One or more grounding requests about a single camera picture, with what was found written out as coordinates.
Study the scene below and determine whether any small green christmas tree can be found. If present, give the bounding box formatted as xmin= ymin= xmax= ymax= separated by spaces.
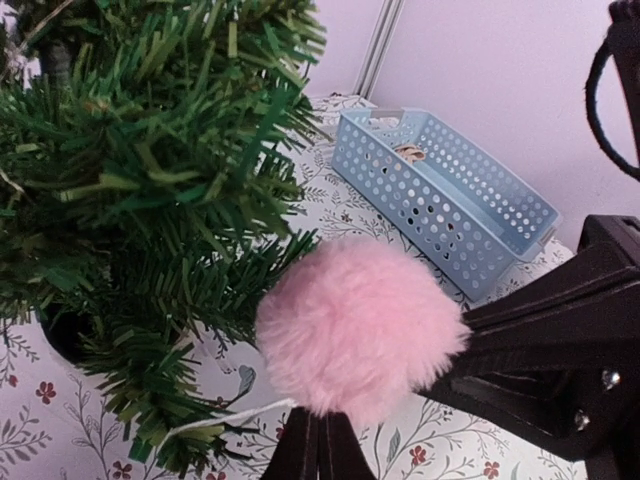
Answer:
xmin=1 ymin=1 xmax=326 ymax=477

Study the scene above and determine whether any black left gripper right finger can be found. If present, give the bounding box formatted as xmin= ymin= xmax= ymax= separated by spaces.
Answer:
xmin=318 ymin=412 xmax=375 ymax=480

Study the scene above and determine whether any white ribbed plant pot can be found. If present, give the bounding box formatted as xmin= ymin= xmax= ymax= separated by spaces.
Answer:
xmin=0 ymin=309 xmax=101 ymax=371

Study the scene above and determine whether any beige ribbon bow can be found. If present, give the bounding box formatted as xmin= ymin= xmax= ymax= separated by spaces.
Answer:
xmin=395 ymin=144 xmax=426 ymax=164

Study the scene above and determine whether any white pompom hanging string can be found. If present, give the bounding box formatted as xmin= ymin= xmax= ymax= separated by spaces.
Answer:
xmin=154 ymin=397 xmax=301 ymax=451

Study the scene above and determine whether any light blue perforated basket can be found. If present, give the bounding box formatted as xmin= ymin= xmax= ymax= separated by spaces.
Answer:
xmin=332 ymin=108 xmax=561 ymax=301

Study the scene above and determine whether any pink pompom ornament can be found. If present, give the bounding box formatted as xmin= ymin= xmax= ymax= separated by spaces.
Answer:
xmin=256 ymin=238 xmax=471 ymax=427

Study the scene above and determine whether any aluminium corner post right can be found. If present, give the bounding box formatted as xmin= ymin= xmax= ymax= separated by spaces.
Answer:
xmin=353 ymin=0 xmax=405 ymax=99

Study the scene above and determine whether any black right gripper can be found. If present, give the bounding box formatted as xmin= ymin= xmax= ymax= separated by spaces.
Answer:
xmin=418 ymin=215 xmax=639 ymax=479

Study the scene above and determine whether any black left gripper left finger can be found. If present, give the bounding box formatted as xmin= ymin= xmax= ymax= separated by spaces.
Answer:
xmin=262 ymin=407 xmax=319 ymax=480

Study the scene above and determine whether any black right camera cable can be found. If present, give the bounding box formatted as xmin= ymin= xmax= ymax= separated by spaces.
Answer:
xmin=582 ymin=0 xmax=640 ymax=181

